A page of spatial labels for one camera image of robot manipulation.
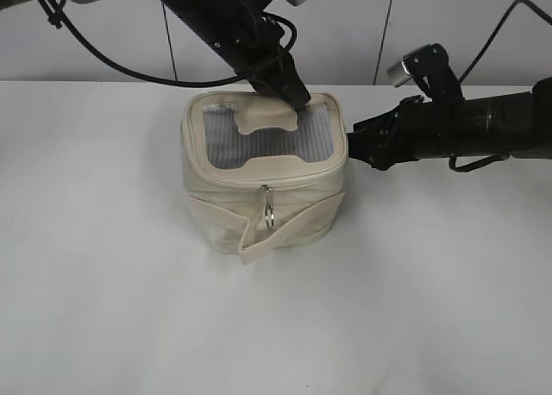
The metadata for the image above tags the silver ring zipper pull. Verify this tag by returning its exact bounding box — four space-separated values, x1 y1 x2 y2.
261 185 275 230

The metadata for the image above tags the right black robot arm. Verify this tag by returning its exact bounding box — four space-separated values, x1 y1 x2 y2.
348 78 551 173

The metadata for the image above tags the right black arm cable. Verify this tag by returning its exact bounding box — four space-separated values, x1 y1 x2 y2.
447 0 552 172

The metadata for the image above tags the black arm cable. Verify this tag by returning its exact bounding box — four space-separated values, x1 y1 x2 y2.
36 0 298 89
447 0 552 172

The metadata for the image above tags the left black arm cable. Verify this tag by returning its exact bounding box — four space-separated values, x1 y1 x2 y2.
36 0 298 89

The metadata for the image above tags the cream zippered bag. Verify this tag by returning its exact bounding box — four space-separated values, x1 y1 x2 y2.
180 91 348 264

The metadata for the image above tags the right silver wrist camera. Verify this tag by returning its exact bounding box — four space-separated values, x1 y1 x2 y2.
387 43 464 103

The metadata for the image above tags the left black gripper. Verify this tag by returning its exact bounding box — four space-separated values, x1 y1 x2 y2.
189 0 311 110

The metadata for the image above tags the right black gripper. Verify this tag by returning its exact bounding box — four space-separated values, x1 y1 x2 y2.
347 96 455 171

